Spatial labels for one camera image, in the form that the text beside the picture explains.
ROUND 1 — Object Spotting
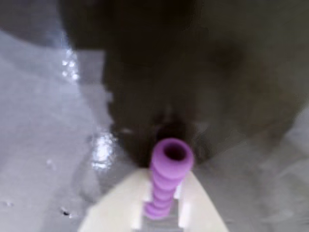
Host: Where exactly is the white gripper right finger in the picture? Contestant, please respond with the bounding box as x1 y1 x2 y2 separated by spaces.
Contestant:
178 169 230 232

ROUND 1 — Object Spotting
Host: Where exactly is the black table mat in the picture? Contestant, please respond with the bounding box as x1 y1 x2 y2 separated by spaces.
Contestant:
0 0 309 232

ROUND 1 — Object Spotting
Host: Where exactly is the purple ribbed pen grip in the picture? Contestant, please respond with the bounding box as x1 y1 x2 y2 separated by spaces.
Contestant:
143 139 195 222

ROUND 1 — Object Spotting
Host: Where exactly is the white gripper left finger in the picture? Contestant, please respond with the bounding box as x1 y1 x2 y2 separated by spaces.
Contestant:
77 168 152 232

